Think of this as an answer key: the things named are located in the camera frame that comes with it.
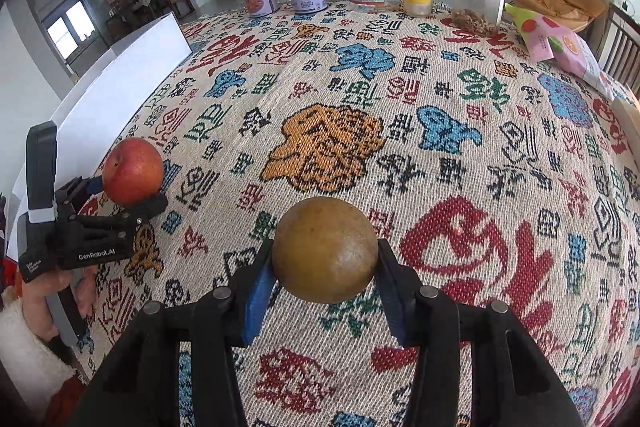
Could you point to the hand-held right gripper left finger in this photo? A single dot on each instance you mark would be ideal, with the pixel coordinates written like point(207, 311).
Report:
point(255, 302)

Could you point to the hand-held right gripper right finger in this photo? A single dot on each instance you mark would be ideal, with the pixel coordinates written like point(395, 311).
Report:
point(392, 307)

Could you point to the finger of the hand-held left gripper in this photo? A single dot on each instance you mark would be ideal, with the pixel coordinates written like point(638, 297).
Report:
point(145, 209)
point(92, 188)

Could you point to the red apple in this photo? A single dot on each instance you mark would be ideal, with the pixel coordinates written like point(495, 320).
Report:
point(132, 172)

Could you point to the brown-green round fruit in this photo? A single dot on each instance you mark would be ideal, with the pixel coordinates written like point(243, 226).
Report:
point(325, 252)

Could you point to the large white box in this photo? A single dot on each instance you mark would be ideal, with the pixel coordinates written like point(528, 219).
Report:
point(130, 62)

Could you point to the person's left hand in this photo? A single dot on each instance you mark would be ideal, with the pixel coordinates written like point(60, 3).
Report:
point(86, 292)

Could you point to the glass sliding door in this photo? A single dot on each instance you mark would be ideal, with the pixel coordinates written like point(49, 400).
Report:
point(82, 14)

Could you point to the printed woven tablecloth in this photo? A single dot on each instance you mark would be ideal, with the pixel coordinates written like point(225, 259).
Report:
point(450, 147)

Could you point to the small yellow-lid jar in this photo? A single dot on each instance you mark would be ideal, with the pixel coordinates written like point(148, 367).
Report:
point(417, 2)

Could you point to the pink snack packet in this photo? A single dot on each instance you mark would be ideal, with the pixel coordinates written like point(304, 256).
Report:
point(555, 42)

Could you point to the wooden chair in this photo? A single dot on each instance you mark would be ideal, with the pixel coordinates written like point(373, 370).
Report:
point(620, 47)

